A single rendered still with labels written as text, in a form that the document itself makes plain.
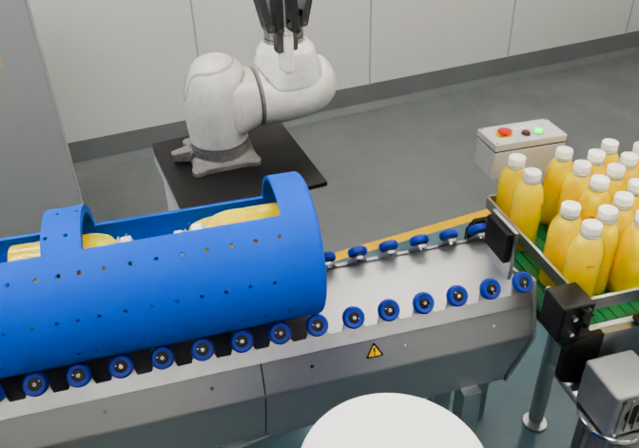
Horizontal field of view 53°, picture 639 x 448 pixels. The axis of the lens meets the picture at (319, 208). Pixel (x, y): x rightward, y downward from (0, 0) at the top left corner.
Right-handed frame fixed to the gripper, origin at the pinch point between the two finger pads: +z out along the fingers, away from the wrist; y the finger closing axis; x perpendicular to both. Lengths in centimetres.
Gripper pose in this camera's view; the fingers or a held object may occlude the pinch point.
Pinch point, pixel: (285, 50)
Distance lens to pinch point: 109.8
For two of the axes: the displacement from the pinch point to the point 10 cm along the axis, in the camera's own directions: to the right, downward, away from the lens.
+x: 4.7, 5.0, -7.3
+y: -8.8, 2.8, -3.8
